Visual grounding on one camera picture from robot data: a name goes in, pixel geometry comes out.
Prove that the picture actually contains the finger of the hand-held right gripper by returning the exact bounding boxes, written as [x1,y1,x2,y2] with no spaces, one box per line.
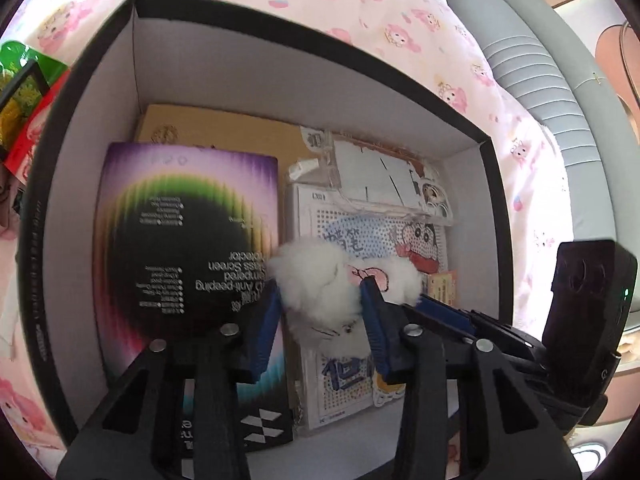
[417,294,551,368]

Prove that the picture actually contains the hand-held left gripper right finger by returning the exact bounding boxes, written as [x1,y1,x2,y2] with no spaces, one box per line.
[360,276,584,480]

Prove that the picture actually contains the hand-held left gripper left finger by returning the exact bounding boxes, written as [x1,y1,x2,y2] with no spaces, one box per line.
[55,278,284,480]

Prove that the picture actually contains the white fluffy plush toy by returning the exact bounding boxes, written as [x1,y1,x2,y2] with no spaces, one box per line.
[267,237,424,352]

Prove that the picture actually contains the black cardboard box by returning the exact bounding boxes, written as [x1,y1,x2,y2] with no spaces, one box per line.
[15,0,513,467]

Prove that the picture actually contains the green corn snack packet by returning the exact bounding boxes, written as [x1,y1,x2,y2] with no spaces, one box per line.
[0,40,68,147]

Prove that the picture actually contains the small orange card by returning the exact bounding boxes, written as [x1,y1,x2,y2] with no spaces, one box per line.
[427,270,459,307]

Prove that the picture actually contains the white cartoon pegboard kit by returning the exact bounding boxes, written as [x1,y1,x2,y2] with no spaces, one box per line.
[287,184,452,431]

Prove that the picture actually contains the purple black screen protector box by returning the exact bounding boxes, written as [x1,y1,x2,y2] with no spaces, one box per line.
[92,141,296,461]

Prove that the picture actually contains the clear packet of stickers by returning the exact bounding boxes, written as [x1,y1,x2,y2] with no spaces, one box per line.
[287,127,458,227]

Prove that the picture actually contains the brown cardboard envelope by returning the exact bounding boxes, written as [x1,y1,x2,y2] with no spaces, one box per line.
[134,104,331,182]

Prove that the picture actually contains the grey leather sofa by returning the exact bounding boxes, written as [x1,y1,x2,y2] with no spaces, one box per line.
[442,0,640,332]

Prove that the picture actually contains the red snack packet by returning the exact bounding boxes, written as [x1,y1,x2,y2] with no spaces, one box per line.
[5,71,72,172]

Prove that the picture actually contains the pink printed blanket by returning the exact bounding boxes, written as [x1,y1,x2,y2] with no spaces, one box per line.
[0,0,576,480]

